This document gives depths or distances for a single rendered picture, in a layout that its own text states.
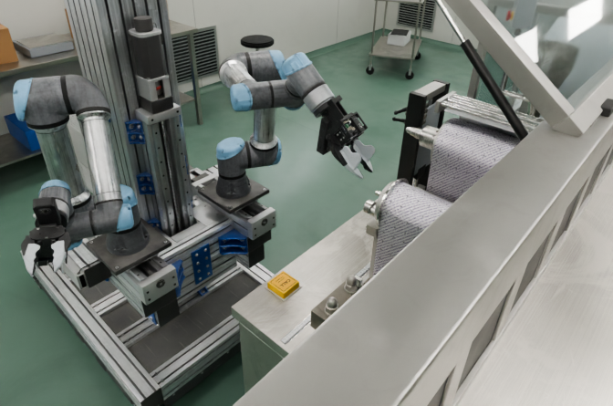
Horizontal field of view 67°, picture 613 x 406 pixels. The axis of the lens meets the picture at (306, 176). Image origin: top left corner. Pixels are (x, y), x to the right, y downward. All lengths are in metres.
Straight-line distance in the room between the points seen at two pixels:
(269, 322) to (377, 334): 1.00
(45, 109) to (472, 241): 1.28
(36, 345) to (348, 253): 1.74
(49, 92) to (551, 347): 1.34
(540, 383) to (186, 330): 1.82
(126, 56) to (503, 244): 1.45
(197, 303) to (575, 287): 1.87
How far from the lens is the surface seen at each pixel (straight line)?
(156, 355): 2.24
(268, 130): 1.84
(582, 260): 0.88
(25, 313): 2.95
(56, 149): 1.59
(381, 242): 1.22
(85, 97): 1.50
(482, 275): 0.45
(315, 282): 1.48
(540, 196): 0.58
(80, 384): 2.53
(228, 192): 1.97
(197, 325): 2.31
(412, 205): 1.14
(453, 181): 1.32
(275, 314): 1.39
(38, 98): 1.52
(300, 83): 1.21
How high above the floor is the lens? 1.95
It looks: 32 degrees down
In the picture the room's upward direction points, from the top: 1 degrees clockwise
